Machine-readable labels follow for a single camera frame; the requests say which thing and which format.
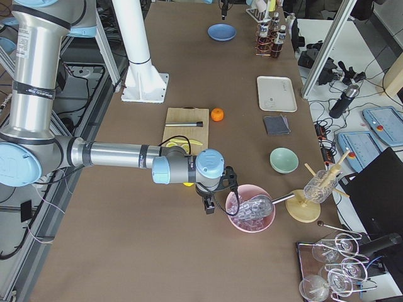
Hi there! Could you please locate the upper teach pendant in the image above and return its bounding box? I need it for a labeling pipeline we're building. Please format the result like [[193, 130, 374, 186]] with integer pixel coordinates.
[[362, 106, 403, 147]]

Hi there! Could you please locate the orange mandarin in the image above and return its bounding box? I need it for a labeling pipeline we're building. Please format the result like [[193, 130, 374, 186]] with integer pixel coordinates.
[[210, 108, 225, 122]]

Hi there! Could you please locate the front tea bottle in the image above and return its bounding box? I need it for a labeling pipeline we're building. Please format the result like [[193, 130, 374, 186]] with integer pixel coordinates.
[[271, 25, 287, 58]]

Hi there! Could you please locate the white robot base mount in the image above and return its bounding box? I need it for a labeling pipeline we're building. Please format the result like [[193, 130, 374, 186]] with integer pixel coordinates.
[[113, 0, 169, 104]]

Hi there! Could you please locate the black thermos bottle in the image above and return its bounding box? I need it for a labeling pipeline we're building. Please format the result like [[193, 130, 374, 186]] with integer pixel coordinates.
[[329, 84, 360, 118]]

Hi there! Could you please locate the green bowl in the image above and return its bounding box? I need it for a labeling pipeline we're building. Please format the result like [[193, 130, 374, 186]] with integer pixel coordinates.
[[270, 147, 299, 174]]

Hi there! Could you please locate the cream rabbit tray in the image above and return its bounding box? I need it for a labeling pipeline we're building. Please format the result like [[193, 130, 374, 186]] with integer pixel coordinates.
[[257, 75, 297, 113]]

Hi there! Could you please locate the grey folded cloth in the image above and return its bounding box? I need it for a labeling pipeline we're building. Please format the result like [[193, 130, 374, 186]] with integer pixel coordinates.
[[263, 115, 290, 135]]

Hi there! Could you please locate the wooden cutting board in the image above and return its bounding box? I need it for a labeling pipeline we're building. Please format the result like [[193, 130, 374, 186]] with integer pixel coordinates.
[[162, 108, 210, 155]]

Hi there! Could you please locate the glass cup on stand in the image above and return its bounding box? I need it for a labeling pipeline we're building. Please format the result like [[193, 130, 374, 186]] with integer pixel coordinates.
[[304, 170, 338, 204]]

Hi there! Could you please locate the pink ice bowl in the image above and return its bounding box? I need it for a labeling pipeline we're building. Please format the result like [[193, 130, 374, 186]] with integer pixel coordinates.
[[225, 184, 276, 233]]

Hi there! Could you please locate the white wire cup rack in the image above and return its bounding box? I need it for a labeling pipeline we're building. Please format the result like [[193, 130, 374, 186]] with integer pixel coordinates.
[[246, 0, 277, 23]]

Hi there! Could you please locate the steel ice scoop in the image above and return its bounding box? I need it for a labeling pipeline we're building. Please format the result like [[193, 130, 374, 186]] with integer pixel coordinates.
[[236, 193, 295, 220]]

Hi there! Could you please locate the wine glass rack tray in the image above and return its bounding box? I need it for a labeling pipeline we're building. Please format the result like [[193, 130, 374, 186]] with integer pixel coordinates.
[[296, 231, 377, 301]]

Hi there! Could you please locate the lower lemon half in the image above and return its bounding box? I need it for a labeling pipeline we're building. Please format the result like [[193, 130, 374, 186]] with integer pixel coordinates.
[[181, 144, 191, 154]]

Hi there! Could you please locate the upper lemon half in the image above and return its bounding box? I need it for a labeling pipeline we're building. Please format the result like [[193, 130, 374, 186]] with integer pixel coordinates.
[[166, 142, 179, 148]]

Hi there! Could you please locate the steel muddler black tip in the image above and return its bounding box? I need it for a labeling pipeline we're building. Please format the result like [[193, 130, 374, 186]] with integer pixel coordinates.
[[165, 121, 203, 127]]

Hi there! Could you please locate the copper wire bottle rack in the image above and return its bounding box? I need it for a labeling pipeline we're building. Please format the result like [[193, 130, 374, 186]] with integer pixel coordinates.
[[255, 18, 285, 58]]

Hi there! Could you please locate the blue round plate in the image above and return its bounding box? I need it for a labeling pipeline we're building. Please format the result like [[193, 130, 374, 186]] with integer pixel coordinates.
[[207, 23, 237, 42]]

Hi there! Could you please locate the wooden cup stand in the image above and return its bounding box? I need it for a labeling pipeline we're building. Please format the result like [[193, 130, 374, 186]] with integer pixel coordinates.
[[286, 150, 349, 223]]

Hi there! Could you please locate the aluminium frame post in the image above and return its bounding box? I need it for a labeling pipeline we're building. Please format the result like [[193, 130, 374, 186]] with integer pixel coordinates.
[[301, 0, 356, 99]]

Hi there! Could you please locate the yellow plastic knife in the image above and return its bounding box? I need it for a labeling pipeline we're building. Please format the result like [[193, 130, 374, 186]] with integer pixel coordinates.
[[169, 138, 203, 146]]

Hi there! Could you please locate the teach pendant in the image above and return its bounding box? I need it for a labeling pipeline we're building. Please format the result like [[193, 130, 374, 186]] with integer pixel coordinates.
[[337, 131, 384, 172], [362, 106, 403, 147]]

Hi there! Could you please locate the right tea bottle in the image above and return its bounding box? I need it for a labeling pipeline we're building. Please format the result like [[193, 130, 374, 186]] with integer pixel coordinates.
[[256, 19, 271, 55]]

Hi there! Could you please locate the lemon half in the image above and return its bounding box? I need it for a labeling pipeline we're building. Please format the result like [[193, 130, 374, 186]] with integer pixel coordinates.
[[166, 142, 179, 148], [181, 144, 191, 154]]

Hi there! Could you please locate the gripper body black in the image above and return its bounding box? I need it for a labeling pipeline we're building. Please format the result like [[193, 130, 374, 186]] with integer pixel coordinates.
[[219, 0, 229, 20], [201, 166, 239, 215]]

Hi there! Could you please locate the lower teach pendant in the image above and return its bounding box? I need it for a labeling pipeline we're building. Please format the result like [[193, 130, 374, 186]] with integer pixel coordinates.
[[337, 131, 384, 172]]

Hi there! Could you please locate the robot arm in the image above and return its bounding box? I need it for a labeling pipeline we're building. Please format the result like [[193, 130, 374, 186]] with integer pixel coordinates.
[[1, 1, 238, 213]]

